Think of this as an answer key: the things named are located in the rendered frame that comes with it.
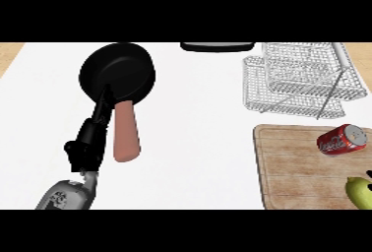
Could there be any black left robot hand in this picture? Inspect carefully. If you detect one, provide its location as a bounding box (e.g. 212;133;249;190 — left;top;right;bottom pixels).
63;84;117;174

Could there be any yellow-green lemon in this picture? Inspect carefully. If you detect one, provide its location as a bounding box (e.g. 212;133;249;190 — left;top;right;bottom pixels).
345;176;372;211

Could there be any wooden cutting board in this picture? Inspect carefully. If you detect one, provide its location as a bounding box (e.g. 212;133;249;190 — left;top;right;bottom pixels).
252;123;372;211

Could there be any red soda can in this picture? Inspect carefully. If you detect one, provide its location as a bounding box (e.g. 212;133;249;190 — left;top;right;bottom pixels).
317;123;370;157

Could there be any black frying pan wooden handle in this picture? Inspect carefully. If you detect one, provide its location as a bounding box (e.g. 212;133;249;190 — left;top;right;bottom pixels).
77;42;159;163

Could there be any white wire tiered basket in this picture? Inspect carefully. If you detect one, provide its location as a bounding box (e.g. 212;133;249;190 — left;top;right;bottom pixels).
240;42;370;121

